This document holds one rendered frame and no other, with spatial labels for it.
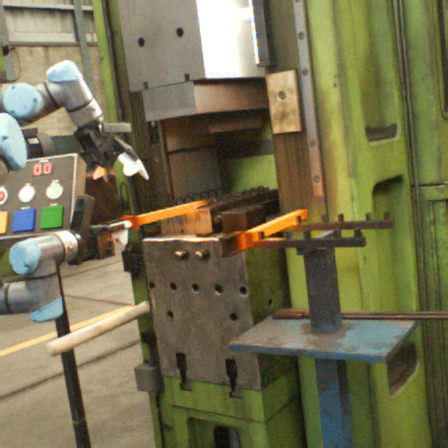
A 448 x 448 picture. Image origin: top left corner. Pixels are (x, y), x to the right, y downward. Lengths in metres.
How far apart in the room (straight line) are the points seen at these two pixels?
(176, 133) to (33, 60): 8.88
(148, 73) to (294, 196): 0.57
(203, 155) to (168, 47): 0.52
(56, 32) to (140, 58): 9.54
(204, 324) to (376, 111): 0.86
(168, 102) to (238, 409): 0.93
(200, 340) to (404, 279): 0.72
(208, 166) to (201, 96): 0.48
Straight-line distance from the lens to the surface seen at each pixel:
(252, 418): 1.98
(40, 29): 11.37
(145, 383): 2.42
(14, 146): 1.34
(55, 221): 2.14
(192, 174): 2.27
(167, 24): 1.96
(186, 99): 1.92
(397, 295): 2.25
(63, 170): 2.21
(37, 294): 1.54
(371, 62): 2.15
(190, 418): 2.16
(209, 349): 1.97
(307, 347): 1.54
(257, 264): 1.85
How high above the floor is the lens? 1.21
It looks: 9 degrees down
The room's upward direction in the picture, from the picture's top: 7 degrees counter-clockwise
